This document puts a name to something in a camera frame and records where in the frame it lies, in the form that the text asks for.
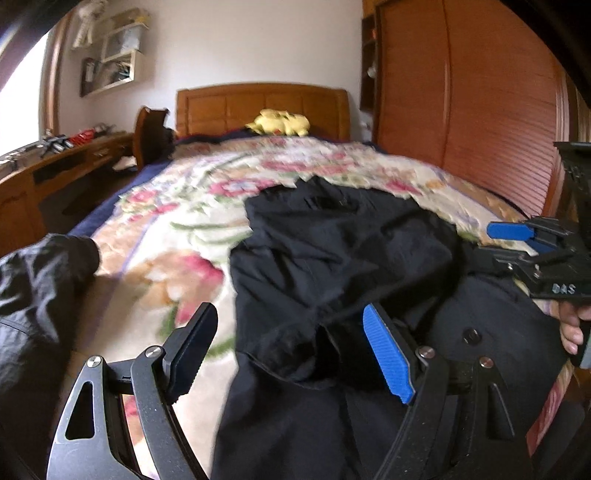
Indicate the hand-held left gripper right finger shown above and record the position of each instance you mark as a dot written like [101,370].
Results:
[385,350]

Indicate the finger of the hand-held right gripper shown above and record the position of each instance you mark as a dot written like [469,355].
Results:
[512,263]
[508,230]

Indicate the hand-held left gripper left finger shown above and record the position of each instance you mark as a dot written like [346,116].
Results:
[189,355]

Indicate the black trench coat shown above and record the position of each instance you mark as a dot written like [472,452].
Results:
[323,258]

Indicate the person's right hand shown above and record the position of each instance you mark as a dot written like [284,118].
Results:
[572,334]

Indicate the wooden louvred wardrobe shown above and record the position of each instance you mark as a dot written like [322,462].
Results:
[485,115]

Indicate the bed with floral bedspread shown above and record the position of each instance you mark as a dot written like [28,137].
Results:
[184,221]

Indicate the black folded jacket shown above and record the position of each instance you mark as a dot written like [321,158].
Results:
[37,300]

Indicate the navy bed sheet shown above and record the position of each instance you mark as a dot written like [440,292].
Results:
[120,198]

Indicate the white papers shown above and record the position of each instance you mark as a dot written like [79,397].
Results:
[124,165]

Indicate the wooden chair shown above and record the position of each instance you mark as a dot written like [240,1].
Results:
[147,138]

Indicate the wooden desk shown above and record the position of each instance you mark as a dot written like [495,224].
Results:
[23,194]

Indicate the red basket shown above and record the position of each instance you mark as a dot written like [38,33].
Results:
[84,136]

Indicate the wooden bed headboard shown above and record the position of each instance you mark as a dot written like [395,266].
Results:
[217,108]

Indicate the yellow plush toy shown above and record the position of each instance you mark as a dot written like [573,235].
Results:
[277,122]

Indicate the black grey device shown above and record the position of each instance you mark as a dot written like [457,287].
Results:
[55,144]

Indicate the row of books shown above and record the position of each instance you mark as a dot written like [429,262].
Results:
[111,74]

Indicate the black binder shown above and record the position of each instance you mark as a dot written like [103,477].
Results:
[87,76]

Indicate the window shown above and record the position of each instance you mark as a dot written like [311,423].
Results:
[23,92]

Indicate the tied cream curtain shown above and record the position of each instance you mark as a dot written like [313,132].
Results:
[87,23]

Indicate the white wall shelf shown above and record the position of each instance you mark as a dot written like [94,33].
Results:
[137,67]

